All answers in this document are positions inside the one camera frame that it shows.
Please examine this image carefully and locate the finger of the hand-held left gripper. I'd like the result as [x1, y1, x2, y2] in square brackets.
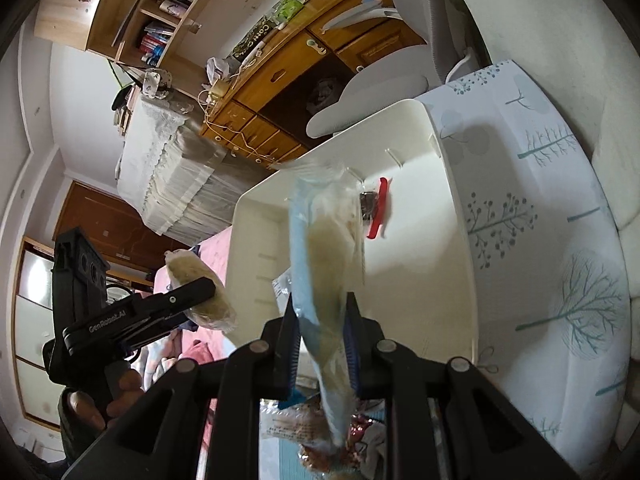
[136, 276, 217, 334]

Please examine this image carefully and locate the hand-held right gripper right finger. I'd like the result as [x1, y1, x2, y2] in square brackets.
[344, 291, 581, 480]

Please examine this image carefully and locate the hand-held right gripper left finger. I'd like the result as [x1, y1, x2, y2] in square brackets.
[65, 304, 302, 480]

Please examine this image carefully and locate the clear rice cracker packet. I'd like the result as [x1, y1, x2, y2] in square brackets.
[165, 249, 237, 332]

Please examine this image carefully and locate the blue rice cracker packet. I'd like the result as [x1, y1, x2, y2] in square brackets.
[285, 157, 371, 453]

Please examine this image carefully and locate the white plastic bin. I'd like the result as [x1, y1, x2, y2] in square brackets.
[226, 99, 480, 396]

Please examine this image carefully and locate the person's left hand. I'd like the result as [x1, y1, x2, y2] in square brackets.
[60, 367, 147, 433]

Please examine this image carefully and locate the wooden framed glass door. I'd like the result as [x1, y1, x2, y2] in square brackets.
[10, 237, 156, 433]

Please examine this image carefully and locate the brown wooden door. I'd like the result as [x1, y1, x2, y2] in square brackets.
[52, 181, 201, 271]

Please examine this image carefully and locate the clear brown snack packet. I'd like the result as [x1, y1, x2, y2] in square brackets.
[260, 397, 326, 480]

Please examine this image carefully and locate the teal striped cloth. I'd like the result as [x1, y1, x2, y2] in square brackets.
[260, 390, 388, 480]

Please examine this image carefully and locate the lace cloth covered piano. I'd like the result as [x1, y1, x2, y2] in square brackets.
[116, 67, 281, 246]

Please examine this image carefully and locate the small red snack packet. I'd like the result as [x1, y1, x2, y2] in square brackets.
[360, 176, 392, 241]

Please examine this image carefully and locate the floral fabric pouch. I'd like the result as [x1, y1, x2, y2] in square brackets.
[142, 67, 173, 98]

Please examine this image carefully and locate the tree print bed sheet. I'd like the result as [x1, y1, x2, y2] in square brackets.
[415, 60, 632, 480]

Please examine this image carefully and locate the white plastic bag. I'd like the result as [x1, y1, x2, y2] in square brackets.
[207, 56, 241, 81]

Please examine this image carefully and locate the row of books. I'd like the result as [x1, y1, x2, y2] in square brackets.
[139, 0, 201, 66]

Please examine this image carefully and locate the wooden desk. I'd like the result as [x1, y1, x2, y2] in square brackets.
[199, 0, 426, 168]

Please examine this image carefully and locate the grey office chair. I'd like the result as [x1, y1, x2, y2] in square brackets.
[306, 0, 483, 139]

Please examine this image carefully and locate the black printed packet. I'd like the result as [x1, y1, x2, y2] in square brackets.
[231, 14, 281, 61]

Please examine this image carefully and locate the wooden bookshelf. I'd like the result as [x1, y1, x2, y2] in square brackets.
[85, 0, 241, 66]

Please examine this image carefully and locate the green packet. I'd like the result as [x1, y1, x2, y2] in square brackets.
[272, 0, 303, 23]

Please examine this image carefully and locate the white plastic hanger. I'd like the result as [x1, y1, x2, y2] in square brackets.
[320, 0, 401, 32]

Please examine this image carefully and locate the wooden wall cabinet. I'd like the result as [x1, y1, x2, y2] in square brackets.
[34, 0, 126, 52]

